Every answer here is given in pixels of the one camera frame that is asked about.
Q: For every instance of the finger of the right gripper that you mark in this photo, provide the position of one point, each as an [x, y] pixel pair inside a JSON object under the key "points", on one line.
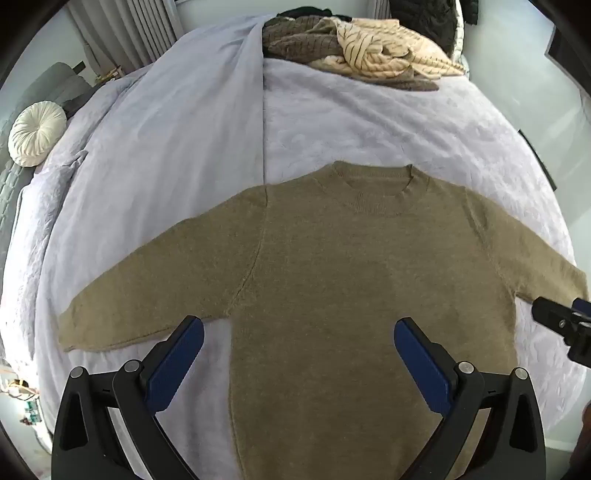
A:
{"points": [[553, 316]]}

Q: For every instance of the pale blue duvet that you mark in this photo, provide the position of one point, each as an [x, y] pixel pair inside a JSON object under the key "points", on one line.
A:
{"points": [[182, 136]]}

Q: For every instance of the cream striped garment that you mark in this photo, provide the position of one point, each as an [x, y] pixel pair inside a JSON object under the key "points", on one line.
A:
{"points": [[385, 50]]}

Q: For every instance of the grey quilted pillow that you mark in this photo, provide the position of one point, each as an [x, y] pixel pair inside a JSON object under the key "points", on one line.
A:
{"points": [[13, 179]]}

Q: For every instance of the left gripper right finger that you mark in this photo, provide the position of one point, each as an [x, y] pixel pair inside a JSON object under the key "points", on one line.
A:
{"points": [[511, 445]]}

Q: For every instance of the olive knit sweater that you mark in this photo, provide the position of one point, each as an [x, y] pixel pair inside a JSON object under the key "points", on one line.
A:
{"points": [[313, 274]]}

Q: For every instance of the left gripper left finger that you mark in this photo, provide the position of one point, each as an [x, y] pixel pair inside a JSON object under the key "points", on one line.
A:
{"points": [[86, 445]]}

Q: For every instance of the black jacket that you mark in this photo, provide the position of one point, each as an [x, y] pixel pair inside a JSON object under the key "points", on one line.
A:
{"points": [[435, 19]]}

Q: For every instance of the round white pleated cushion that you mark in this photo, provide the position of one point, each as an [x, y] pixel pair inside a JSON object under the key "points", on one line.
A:
{"points": [[35, 132]]}

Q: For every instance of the grey curtain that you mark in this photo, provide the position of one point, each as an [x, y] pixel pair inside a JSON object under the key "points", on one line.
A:
{"points": [[124, 34]]}

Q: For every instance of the lavender fleece blanket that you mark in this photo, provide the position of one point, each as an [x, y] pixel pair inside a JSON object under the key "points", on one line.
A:
{"points": [[311, 119]]}

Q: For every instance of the grey upholstered headboard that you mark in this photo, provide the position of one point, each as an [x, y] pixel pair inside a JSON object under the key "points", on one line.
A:
{"points": [[59, 84]]}

